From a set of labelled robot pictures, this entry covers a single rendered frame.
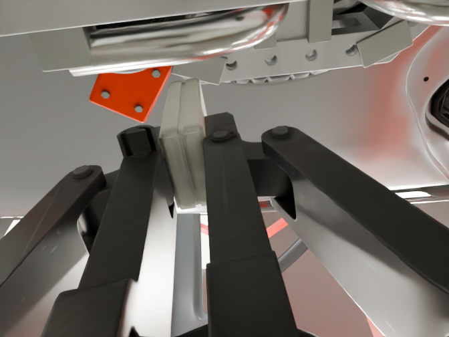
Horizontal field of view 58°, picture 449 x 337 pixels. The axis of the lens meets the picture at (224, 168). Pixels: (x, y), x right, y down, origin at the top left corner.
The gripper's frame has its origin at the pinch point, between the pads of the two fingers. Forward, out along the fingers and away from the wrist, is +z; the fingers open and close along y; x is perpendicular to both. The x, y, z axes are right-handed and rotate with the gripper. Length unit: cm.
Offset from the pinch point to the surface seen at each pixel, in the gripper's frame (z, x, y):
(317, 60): 28.9, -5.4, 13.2
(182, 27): 9.0, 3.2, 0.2
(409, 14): 10.9, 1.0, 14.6
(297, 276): 484, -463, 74
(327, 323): 399, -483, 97
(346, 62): 28.9, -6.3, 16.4
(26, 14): 8.0, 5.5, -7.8
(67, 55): 8.6, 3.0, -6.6
